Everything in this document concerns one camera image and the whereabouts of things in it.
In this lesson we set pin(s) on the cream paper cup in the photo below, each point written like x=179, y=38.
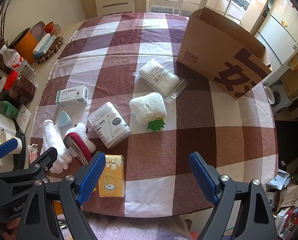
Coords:
x=5, y=136

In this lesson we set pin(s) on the red santa hat hair clip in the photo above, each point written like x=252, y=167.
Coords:
x=76, y=142

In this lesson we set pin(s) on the black round pan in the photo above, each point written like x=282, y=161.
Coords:
x=20, y=155

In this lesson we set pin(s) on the white patterned waste bin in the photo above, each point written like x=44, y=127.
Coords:
x=270, y=93

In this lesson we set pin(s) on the white tube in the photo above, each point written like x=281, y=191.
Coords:
x=42, y=43

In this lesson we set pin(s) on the white green medicine box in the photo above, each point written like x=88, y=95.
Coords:
x=71, y=95

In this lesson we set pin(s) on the white refrigerator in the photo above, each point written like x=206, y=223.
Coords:
x=278, y=27

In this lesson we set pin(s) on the green plastic holder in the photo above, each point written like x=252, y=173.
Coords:
x=9, y=106

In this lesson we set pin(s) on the yellow bear print box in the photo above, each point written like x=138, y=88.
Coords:
x=112, y=177

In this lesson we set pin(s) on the clear cotton swab container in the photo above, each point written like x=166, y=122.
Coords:
x=109, y=125

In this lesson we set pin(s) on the white cotton cloth red stitching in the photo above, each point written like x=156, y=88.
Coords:
x=50, y=140

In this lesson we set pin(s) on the yellow hanging snack bag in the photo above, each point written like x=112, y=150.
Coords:
x=297, y=60

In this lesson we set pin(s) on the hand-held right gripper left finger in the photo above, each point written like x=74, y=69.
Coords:
x=89, y=177

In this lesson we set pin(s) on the red lid glass jar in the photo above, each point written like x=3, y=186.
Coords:
x=24, y=87

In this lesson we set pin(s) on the clear plastic water bottle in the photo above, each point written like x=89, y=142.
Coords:
x=13, y=60

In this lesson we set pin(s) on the orange container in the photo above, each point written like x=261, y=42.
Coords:
x=25, y=47

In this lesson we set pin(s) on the light blue triangular pad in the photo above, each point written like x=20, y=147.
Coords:
x=64, y=120

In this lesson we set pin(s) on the red patterned cup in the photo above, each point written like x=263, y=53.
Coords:
x=49, y=27

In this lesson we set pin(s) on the brown cardboard box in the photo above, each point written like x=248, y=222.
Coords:
x=214, y=55

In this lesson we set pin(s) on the plastic-wrapped white cotton pack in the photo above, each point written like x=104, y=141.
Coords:
x=159, y=76

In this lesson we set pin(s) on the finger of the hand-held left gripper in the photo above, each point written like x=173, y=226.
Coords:
x=6, y=146
x=43, y=160

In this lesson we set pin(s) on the brown white checkered tablecloth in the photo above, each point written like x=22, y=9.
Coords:
x=189, y=130

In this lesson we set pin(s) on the wooden bead trivet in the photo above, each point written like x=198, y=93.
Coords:
x=53, y=48

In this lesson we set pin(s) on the white lid jar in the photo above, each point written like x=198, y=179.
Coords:
x=0, y=86

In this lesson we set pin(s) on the white blue small box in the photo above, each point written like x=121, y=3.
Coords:
x=48, y=46

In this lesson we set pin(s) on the pile of bags and boxes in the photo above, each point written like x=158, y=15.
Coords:
x=288, y=200

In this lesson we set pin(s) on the white fluffy clip green leaf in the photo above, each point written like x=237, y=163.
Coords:
x=146, y=107

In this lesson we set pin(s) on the person's purple fleece clothing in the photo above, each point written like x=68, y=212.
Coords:
x=139, y=227

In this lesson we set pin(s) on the grey plastic stool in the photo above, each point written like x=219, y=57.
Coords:
x=281, y=97

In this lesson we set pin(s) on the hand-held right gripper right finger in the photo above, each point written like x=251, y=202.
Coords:
x=204, y=177

